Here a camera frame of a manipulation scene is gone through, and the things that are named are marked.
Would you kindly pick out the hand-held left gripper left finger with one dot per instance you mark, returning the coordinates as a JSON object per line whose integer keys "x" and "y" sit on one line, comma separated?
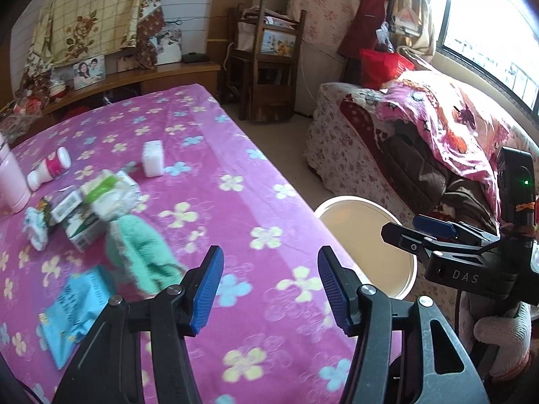
{"x": 206, "y": 290}

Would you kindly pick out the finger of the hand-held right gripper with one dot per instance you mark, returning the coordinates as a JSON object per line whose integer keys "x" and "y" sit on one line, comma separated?
{"x": 400, "y": 237}
{"x": 433, "y": 224}

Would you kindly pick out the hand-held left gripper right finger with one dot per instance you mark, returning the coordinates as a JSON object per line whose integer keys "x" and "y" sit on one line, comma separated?
{"x": 332, "y": 290}

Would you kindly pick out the round cream stool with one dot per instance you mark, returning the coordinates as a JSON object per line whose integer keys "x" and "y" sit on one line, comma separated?
{"x": 362, "y": 227}

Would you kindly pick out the green cloth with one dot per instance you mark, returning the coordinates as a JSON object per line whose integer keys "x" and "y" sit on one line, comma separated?
{"x": 139, "y": 256}

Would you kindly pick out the white green tissue packet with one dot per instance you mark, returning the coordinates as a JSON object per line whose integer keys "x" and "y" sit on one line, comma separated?
{"x": 111, "y": 193}

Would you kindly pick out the blue packet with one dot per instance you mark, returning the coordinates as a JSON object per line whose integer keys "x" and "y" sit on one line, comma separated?
{"x": 71, "y": 307}

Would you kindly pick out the green white milk carton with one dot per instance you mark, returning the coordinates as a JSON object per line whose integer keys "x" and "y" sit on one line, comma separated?
{"x": 82, "y": 229}

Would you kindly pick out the small green white box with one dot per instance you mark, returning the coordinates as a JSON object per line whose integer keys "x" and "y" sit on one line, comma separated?
{"x": 63, "y": 207}

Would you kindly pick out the white wrapper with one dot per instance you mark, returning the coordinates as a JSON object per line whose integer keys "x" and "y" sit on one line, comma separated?
{"x": 36, "y": 229}

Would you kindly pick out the person's right hand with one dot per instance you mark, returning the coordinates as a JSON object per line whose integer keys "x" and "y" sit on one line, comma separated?
{"x": 501, "y": 336}

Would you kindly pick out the brown cloth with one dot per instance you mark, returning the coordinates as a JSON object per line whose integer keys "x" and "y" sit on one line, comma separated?
{"x": 414, "y": 164}

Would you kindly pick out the pink printed blanket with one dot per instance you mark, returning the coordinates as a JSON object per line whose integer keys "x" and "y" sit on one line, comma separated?
{"x": 442, "y": 113}

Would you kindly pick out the floral covered sofa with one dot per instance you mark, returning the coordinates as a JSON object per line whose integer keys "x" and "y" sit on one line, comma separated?
{"x": 337, "y": 134}

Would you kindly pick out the pink flower tablecloth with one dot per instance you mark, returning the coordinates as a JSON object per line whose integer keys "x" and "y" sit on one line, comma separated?
{"x": 252, "y": 168}

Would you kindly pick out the white sponge block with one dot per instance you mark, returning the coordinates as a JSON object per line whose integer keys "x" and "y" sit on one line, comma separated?
{"x": 152, "y": 158}

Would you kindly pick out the red bag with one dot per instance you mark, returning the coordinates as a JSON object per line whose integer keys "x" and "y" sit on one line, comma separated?
{"x": 383, "y": 67}

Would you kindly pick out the window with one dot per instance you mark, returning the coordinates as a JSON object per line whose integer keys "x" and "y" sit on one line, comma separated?
{"x": 492, "y": 29}

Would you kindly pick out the dark wooden chair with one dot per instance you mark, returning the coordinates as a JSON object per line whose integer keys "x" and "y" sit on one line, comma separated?
{"x": 269, "y": 92}

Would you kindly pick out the pink white plastic bottle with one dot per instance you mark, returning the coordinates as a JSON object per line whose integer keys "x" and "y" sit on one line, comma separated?
{"x": 50, "y": 167}

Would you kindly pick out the dark red hanging garment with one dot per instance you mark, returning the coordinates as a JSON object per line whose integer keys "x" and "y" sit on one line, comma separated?
{"x": 368, "y": 21}

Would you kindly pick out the wooden cabinet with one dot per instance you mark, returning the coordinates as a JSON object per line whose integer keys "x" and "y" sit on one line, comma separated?
{"x": 177, "y": 78}

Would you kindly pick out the pink thermos flask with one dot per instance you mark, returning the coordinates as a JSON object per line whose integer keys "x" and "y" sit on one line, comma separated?
{"x": 10, "y": 181}

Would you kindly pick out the black flat device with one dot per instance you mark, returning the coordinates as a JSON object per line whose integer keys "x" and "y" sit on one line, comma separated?
{"x": 193, "y": 57}

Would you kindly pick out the pink floral cover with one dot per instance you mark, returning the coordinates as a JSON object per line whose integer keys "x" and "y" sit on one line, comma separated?
{"x": 326, "y": 4}

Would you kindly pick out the wedding photo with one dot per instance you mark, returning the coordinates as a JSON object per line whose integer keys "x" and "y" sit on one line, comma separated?
{"x": 166, "y": 46}

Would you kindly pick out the red white container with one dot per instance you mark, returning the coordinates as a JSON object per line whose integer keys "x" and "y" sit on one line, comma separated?
{"x": 58, "y": 89}

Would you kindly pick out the clear plastic bag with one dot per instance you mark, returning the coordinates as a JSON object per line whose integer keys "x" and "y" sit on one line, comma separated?
{"x": 19, "y": 118}

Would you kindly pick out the yellow floral cloth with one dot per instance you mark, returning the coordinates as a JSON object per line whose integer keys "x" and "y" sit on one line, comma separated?
{"x": 97, "y": 12}

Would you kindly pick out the floral picture frame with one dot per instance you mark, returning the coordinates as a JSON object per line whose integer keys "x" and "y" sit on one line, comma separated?
{"x": 277, "y": 43}

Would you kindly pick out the small pink photo frame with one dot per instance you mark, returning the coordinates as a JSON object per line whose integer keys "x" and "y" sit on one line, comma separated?
{"x": 127, "y": 62}

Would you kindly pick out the couple photo frame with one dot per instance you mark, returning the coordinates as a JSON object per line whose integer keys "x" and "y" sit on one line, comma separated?
{"x": 88, "y": 72}

